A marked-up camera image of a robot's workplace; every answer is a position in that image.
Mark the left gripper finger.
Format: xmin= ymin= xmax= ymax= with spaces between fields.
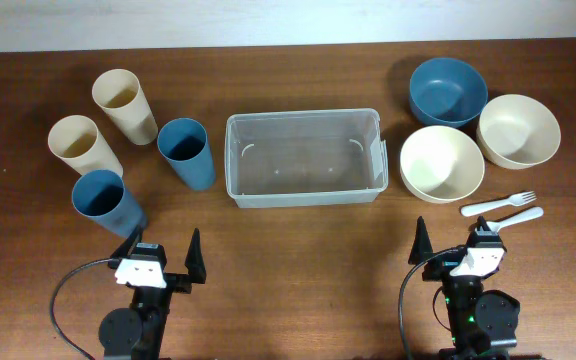
xmin=111 ymin=226 xmax=143 ymax=259
xmin=184 ymin=228 xmax=207 ymax=284

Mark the blue cup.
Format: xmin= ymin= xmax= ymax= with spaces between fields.
xmin=157 ymin=118 xmax=216 ymax=191
xmin=71 ymin=169 xmax=148 ymax=238

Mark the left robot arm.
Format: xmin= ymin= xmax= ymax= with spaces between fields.
xmin=98 ymin=227 xmax=207 ymax=360

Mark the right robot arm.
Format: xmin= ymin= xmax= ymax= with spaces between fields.
xmin=408 ymin=217 xmax=520 ymax=359

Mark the clear plastic container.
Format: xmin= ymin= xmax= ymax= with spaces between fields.
xmin=224 ymin=108 xmax=389 ymax=208

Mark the white plastic spoon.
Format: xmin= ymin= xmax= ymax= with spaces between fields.
xmin=487 ymin=206 xmax=544 ymax=233

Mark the white plastic fork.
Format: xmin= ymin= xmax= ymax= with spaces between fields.
xmin=460 ymin=191 xmax=537 ymax=217

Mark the beige bowl left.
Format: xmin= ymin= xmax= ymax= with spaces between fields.
xmin=399 ymin=125 xmax=485 ymax=204

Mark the beige bowl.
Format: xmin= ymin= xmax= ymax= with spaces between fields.
xmin=399 ymin=125 xmax=485 ymax=204
xmin=476 ymin=94 xmax=561 ymax=170

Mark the beige bowl right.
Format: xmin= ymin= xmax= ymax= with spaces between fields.
xmin=476 ymin=94 xmax=561 ymax=170

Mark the beige cup near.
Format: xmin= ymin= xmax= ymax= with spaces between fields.
xmin=47 ymin=115 xmax=123 ymax=177

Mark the beige cup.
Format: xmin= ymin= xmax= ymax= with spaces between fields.
xmin=47 ymin=115 xmax=123 ymax=177
xmin=92 ymin=69 xmax=158 ymax=145

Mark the blue bowl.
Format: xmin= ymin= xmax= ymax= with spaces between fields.
xmin=409 ymin=57 xmax=489 ymax=128

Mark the beige cup far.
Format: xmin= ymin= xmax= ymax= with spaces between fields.
xmin=92 ymin=69 xmax=158 ymax=145

